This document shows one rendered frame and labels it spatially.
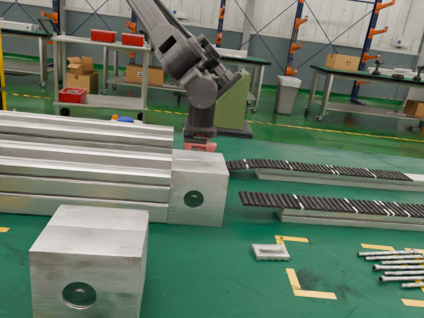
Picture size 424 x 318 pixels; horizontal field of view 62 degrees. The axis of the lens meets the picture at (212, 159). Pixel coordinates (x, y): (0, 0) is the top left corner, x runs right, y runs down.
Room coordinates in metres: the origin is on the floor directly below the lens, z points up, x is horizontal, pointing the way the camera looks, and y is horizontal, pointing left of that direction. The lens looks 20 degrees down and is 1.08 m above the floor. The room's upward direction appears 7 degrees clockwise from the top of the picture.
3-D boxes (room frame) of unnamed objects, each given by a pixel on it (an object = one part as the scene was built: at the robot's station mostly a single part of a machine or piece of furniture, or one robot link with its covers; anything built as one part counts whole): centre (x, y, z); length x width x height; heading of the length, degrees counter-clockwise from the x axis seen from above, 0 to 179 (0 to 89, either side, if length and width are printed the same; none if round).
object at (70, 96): (3.67, 1.27, 0.50); 1.03 x 0.55 x 1.01; 106
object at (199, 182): (0.56, 0.02, 0.83); 0.12 x 0.09 x 0.10; 7
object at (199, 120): (0.74, 0.04, 0.91); 0.10 x 0.07 x 0.07; 8
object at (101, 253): (0.32, 0.11, 0.83); 0.11 x 0.10 x 0.10; 7
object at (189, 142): (0.71, 0.03, 0.84); 0.07 x 0.07 x 0.09; 8
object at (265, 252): (0.45, -0.10, 0.78); 0.05 x 0.03 x 0.01; 101
